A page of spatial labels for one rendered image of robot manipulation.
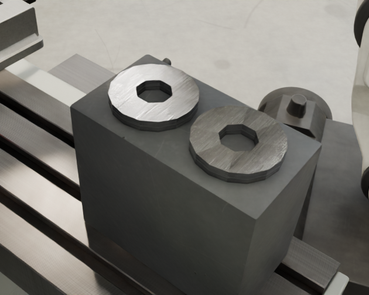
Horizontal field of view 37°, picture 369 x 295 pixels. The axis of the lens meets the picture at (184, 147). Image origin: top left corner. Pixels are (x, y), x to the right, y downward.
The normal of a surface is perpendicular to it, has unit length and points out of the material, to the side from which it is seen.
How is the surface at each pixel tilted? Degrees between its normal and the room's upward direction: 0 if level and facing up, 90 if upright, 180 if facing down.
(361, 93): 115
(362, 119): 90
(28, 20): 90
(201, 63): 0
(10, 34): 90
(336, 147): 0
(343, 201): 0
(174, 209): 90
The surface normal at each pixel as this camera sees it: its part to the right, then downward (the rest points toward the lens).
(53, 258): 0.05, -0.71
